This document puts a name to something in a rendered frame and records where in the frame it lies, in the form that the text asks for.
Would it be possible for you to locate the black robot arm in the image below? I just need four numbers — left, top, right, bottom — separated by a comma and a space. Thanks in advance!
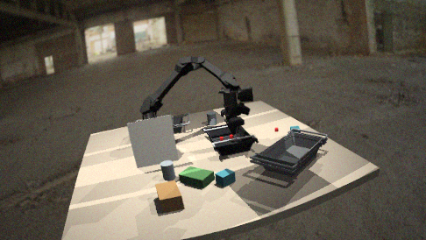
139, 56, 253, 120

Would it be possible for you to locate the tan rectangular block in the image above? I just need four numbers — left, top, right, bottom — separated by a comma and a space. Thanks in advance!
155, 180, 185, 213

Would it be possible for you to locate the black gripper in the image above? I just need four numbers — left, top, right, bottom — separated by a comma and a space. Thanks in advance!
221, 102, 245, 135

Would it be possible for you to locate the green rectangular block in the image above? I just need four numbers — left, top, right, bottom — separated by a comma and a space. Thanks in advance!
179, 166, 215, 189

